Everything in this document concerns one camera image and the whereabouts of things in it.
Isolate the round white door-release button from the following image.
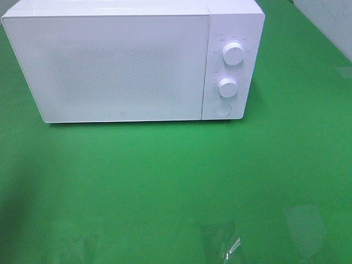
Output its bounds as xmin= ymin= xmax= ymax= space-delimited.
xmin=215 ymin=103 xmax=232 ymax=117

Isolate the white microwave oven body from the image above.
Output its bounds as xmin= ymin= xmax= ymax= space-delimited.
xmin=1 ymin=1 xmax=265 ymax=120

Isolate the white microwave door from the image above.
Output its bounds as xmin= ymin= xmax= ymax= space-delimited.
xmin=3 ymin=15 xmax=209 ymax=123

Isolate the white round knob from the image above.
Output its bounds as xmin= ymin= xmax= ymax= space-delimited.
xmin=222 ymin=40 xmax=244 ymax=66
xmin=218 ymin=78 xmax=238 ymax=98

